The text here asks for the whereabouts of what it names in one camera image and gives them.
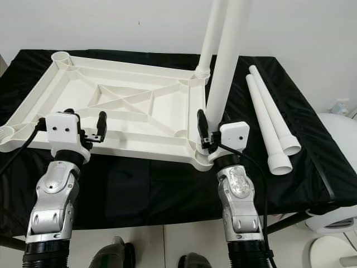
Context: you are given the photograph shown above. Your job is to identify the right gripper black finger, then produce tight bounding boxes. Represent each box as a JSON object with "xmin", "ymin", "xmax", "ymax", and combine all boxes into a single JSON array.
[{"xmin": 196, "ymin": 109, "xmax": 210, "ymax": 145}]

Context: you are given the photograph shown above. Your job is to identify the white plastic table top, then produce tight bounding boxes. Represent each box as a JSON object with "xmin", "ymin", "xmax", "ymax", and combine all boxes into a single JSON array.
[{"xmin": 0, "ymin": 51, "xmax": 214, "ymax": 171}]

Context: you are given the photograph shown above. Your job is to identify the black table cloth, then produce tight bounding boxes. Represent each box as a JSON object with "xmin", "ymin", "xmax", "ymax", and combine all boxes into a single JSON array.
[{"xmin": 0, "ymin": 49, "xmax": 357, "ymax": 238}]

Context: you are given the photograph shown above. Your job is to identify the grey robot right foot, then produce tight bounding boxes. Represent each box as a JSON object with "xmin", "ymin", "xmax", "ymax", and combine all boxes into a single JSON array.
[{"xmin": 178, "ymin": 252, "xmax": 213, "ymax": 268}]

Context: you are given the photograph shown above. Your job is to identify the grey robot foot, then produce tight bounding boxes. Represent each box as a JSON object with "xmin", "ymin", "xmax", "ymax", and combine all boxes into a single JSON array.
[
  {"xmin": 89, "ymin": 236, "xmax": 134, "ymax": 268},
  {"xmin": 178, "ymin": 252, "xmax": 213, "ymax": 268}
]

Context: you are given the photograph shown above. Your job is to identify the grey robot left foot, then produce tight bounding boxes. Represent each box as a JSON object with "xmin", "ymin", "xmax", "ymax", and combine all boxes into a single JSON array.
[{"xmin": 89, "ymin": 236, "xmax": 134, "ymax": 268}]

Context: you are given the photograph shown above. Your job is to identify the white dome-shaped appliance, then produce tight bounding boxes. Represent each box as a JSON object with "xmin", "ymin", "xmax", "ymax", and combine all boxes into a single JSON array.
[{"xmin": 307, "ymin": 112, "xmax": 357, "ymax": 235}]

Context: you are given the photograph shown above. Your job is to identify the white round base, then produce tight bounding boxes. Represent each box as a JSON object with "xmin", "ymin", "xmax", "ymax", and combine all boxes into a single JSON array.
[{"xmin": 310, "ymin": 236, "xmax": 357, "ymax": 268}]

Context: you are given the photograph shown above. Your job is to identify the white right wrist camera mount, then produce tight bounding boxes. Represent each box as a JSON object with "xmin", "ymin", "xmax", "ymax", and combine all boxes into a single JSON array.
[{"xmin": 208, "ymin": 121, "xmax": 250, "ymax": 162}]

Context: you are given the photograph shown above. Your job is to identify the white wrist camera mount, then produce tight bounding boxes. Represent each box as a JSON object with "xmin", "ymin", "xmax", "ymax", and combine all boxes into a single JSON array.
[
  {"xmin": 208, "ymin": 121, "xmax": 250, "ymax": 162},
  {"xmin": 44, "ymin": 111, "xmax": 91, "ymax": 162}
]

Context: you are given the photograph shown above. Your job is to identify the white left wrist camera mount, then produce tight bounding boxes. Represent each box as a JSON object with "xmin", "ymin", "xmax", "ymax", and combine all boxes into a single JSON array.
[{"xmin": 44, "ymin": 111, "xmax": 91, "ymax": 162}]

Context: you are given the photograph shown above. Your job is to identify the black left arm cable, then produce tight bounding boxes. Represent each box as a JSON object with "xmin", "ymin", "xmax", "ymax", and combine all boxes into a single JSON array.
[{"xmin": 0, "ymin": 117, "xmax": 46, "ymax": 168}]

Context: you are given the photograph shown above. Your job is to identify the small white wall device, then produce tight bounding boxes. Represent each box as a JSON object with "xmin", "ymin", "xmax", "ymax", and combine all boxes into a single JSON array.
[{"xmin": 332, "ymin": 99, "xmax": 349, "ymax": 115}]

